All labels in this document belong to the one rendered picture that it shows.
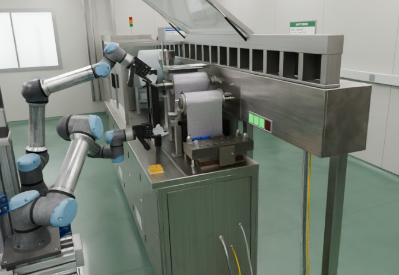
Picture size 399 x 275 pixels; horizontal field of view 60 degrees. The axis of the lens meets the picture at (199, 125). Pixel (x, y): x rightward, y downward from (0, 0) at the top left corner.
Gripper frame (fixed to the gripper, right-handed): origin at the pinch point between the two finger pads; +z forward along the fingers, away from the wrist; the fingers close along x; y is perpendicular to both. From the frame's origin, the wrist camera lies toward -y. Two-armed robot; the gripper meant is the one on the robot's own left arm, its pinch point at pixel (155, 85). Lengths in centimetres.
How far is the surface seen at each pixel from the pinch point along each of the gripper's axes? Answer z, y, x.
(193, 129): 34.3, -8.4, -6.9
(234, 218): 80, -38, -32
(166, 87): 12.8, 4.5, 21.3
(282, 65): 30, 42, -58
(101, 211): 62, -127, 117
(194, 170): 41, -27, -25
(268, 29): 198, 203, 333
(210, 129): 43.9, -1.8, -6.9
